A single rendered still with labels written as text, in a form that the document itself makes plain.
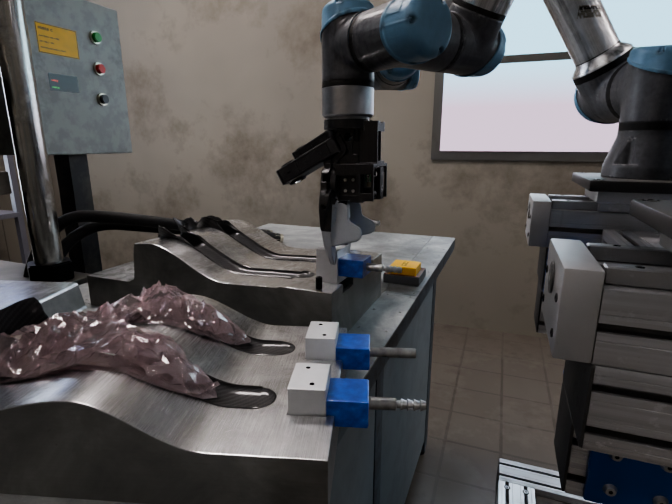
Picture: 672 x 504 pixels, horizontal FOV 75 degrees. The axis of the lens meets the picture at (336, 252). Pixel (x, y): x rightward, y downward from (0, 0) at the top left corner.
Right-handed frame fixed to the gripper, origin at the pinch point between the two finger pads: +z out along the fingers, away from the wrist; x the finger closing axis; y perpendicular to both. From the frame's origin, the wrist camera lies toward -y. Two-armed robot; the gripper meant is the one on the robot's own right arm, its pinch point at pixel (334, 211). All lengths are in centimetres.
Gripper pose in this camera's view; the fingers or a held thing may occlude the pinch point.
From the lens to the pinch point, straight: 99.7
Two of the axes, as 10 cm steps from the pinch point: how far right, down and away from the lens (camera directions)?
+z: 0.0, 9.7, 2.4
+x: 3.7, -2.3, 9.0
